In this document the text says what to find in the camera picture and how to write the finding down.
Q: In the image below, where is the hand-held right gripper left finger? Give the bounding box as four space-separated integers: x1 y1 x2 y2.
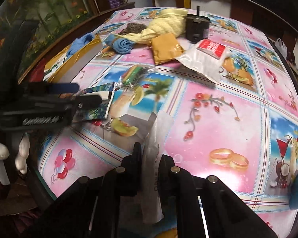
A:
27 142 143 238

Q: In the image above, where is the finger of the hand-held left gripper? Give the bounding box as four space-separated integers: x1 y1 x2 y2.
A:
69 95 103 110
43 83 80 97

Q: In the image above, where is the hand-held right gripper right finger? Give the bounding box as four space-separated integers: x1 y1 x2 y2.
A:
159 154 272 238

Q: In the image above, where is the dark printed packet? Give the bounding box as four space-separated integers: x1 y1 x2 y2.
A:
78 82 116 122

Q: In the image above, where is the green white packet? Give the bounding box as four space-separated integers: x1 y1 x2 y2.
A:
44 55 68 76

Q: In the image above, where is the clear plastic packet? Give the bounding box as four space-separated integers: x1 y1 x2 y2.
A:
141 110 175 224

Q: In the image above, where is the gold cardboard box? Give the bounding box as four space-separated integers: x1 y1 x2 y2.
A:
43 38 108 86

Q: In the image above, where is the blue fuzzy sock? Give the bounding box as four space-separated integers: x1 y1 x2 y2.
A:
69 33 95 58

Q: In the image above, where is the green yellow snack packet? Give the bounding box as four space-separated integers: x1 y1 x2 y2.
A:
115 64 156 91

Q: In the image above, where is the blue terry towel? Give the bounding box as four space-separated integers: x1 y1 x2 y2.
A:
105 34 136 55

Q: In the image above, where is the dark speckled pouch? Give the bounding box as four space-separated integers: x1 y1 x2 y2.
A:
119 22 147 36

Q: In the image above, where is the orange packet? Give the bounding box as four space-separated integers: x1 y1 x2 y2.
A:
151 33 185 66

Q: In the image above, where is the yellow towel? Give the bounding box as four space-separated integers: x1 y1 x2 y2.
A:
123 8 188 47

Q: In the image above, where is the white packet red label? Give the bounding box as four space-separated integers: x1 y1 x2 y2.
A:
176 39 232 84

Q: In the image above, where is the brown wooden panel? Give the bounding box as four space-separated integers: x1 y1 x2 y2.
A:
17 2 136 82

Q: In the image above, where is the printed tablecloth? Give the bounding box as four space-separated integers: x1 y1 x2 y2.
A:
37 6 298 238

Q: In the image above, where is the black motor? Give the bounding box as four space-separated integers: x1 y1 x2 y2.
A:
185 6 211 43

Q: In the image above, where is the white plastic bag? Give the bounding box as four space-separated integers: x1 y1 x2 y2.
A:
276 38 288 58

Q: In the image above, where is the floral wall poster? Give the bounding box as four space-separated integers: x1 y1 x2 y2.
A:
0 0 95 85

